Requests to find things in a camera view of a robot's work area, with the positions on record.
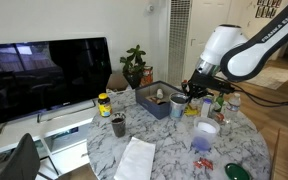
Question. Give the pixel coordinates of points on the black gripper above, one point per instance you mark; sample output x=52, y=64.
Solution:
x=200, y=82

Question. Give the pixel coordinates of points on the silver metal cup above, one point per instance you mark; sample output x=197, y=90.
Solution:
x=177, y=108

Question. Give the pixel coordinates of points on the clear plastic cup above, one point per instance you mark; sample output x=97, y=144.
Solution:
x=202, y=141

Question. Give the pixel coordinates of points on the green round lid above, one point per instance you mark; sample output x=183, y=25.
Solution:
x=237, y=172

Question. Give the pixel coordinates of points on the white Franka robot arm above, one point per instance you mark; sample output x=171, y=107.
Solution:
x=250, y=56

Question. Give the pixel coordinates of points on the dark plastic cup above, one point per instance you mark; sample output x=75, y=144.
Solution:
x=118, y=128

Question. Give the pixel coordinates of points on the red-cap sauce bottle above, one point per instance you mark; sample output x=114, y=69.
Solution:
x=184, y=82

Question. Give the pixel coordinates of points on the yellow printed packet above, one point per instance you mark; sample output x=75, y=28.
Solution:
x=191, y=111

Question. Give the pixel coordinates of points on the white bottle purple cap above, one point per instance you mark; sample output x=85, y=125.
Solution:
x=206, y=108

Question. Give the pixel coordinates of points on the green glass bottle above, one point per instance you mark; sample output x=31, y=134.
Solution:
x=219, y=104

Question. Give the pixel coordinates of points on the small white bottle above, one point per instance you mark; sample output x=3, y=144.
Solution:
x=160, y=93

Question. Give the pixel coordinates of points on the red label small jar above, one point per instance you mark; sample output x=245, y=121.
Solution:
x=219, y=118

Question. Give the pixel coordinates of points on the brown snack packet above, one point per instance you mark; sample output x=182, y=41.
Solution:
x=154, y=100

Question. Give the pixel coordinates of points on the clear water bottle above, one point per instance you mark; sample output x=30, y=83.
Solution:
x=232, y=108

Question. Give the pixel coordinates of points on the navy blue cardboard box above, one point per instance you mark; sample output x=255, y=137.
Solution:
x=150, y=106

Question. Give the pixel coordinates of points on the orange printed can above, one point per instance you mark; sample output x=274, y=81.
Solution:
x=147, y=76

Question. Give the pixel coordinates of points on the white door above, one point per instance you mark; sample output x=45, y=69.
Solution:
x=200, y=33

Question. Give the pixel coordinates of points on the green potted plant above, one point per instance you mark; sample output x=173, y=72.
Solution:
x=134, y=66

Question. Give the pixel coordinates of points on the brown paper bag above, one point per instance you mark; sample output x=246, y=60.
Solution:
x=117, y=82

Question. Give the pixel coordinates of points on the beige floor rug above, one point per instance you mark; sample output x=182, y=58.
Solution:
x=274, y=78

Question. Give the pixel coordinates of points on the white paper napkin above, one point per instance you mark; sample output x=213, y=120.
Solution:
x=135, y=160

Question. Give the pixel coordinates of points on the yellow-lid vitamin bottle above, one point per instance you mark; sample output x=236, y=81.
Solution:
x=104, y=106

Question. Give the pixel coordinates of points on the round white thermostat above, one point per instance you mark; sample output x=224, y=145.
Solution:
x=149, y=8

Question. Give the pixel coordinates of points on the black flat-screen television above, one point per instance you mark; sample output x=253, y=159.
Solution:
x=50, y=76

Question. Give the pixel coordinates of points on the white television console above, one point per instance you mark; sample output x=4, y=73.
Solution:
x=24, y=128

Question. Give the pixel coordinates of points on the black chair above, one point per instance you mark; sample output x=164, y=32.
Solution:
x=22, y=160

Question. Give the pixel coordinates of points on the white wall heater grille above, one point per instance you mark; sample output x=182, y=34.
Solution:
x=179, y=40

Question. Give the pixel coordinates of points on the framed wall pictures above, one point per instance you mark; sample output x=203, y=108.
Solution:
x=267, y=3

